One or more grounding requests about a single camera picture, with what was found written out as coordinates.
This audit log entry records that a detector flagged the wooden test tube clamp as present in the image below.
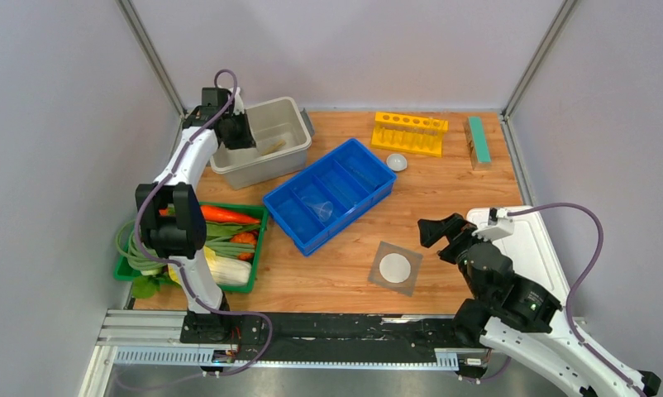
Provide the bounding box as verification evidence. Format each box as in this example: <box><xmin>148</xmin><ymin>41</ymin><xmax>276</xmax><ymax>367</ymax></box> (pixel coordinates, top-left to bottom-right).
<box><xmin>260</xmin><ymin>140</ymin><xmax>286</xmax><ymax>156</ymax></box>

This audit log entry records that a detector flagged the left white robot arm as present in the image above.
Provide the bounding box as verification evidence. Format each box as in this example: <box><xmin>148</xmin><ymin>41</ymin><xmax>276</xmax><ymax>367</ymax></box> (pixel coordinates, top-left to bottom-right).
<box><xmin>133</xmin><ymin>109</ymin><xmax>239</xmax><ymax>343</ymax></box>

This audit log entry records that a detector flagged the wire gauze with ceramic centre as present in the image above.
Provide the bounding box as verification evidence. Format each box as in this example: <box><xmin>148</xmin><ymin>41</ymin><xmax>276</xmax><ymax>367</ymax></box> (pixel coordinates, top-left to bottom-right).
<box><xmin>368</xmin><ymin>242</ymin><xmax>423</xmax><ymax>297</ymax></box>

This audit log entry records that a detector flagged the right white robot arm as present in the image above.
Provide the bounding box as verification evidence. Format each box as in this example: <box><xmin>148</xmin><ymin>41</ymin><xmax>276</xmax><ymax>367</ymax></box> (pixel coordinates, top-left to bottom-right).
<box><xmin>417</xmin><ymin>207</ymin><xmax>661</xmax><ymax>396</ymax></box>

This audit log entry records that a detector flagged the green long beans bundle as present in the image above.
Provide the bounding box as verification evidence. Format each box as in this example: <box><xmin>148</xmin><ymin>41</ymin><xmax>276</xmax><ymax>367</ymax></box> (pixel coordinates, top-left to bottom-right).
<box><xmin>116</xmin><ymin>221</ymin><xmax>261</xmax><ymax>275</ymax></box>

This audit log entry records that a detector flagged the white tray lid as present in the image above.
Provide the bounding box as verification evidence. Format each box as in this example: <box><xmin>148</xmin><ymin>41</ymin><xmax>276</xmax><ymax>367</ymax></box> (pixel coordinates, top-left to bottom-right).
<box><xmin>493</xmin><ymin>213</ymin><xmax>570</xmax><ymax>306</ymax></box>

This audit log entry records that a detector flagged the green and gold box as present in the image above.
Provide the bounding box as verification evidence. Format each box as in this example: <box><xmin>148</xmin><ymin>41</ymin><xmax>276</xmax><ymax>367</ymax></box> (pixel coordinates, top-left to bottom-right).
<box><xmin>465</xmin><ymin>116</ymin><xmax>492</xmax><ymax>171</ymax></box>

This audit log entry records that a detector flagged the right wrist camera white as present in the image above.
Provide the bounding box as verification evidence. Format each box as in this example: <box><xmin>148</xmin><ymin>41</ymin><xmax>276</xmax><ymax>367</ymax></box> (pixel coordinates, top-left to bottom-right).
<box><xmin>472</xmin><ymin>208</ymin><xmax>514</xmax><ymax>242</ymax></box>

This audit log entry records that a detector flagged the yellow test tube rack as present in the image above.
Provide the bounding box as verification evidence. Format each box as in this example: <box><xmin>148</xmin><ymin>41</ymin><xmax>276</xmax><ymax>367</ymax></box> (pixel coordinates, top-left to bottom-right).
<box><xmin>370</xmin><ymin>112</ymin><xmax>449</xmax><ymax>157</ymax></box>

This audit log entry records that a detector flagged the small orange carrot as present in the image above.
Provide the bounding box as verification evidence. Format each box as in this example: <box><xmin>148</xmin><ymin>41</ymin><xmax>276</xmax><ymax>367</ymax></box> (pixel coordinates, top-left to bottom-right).
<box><xmin>230</xmin><ymin>232</ymin><xmax>258</xmax><ymax>261</ymax></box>

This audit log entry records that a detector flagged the green plastic vegetable tray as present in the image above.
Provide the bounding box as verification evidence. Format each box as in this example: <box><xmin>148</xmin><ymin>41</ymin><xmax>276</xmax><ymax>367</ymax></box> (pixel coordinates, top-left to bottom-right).
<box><xmin>113</xmin><ymin>202</ymin><xmax>269</xmax><ymax>299</ymax></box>

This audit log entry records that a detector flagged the white evaporating dish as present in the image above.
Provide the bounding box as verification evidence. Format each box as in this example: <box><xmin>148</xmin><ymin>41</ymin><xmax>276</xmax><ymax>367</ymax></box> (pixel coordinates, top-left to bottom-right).
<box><xmin>385</xmin><ymin>153</ymin><xmax>408</xmax><ymax>173</ymax></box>

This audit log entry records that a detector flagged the clear glass test tube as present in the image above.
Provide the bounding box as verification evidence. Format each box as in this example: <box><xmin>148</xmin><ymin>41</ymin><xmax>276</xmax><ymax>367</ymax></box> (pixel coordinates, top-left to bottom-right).
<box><xmin>427</xmin><ymin>118</ymin><xmax>441</xmax><ymax>156</ymax></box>

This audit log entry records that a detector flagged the grey plastic tub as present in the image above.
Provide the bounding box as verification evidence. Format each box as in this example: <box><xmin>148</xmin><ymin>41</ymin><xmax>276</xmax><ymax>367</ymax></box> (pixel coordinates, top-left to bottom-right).
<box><xmin>210</xmin><ymin>97</ymin><xmax>312</xmax><ymax>189</ymax></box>

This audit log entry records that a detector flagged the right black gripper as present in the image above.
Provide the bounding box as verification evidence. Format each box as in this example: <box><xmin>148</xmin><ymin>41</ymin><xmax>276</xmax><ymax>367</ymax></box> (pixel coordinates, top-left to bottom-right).
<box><xmin>416</xmin><ymin>213</ymin><xmax>496</xmax><ymax>304</ymax></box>

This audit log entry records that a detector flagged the blue divided plastic tray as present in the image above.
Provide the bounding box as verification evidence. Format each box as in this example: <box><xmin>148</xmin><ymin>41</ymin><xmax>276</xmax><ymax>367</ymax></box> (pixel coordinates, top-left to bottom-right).
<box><xmin>263</xmin><ymin>138</ymin><xmax>397</xmax><ymax>256</ymax></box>

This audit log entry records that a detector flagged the yellow napa cabbage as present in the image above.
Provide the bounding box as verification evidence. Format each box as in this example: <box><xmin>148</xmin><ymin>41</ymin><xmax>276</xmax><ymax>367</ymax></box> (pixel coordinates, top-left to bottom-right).
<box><xmin>167</xmin><ymin>246</ymin><xmax>254</xmax><ymax>288</ymax></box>

